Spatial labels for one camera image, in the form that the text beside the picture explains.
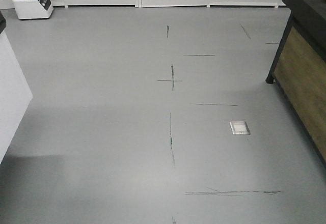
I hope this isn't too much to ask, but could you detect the metal floor socket plate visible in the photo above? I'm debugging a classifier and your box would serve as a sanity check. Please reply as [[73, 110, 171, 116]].
[[229, 121, 251, 135]]

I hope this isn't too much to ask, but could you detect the black wooden fruit stand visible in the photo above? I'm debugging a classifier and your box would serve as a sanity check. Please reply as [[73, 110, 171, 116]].
[[265, 0, 325, 161]]

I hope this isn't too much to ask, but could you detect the white box appliance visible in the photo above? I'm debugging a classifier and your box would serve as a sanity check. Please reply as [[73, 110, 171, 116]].
[[13, 0, 54, 20]]

